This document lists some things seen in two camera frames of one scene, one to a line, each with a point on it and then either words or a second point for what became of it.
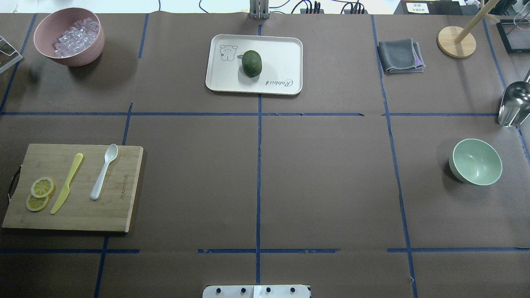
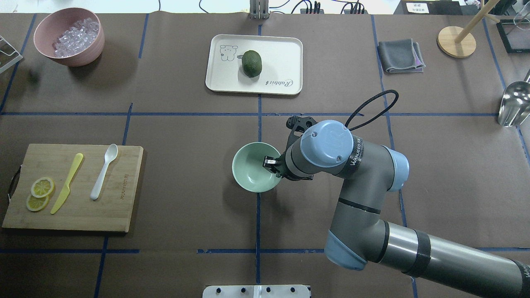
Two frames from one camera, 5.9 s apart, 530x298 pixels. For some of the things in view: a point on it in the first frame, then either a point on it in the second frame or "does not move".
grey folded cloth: (401, 56) does not move
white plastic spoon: (111, 153) does not move
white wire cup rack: (9, 56) does not move
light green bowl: (475, 162) -> (247, 168)
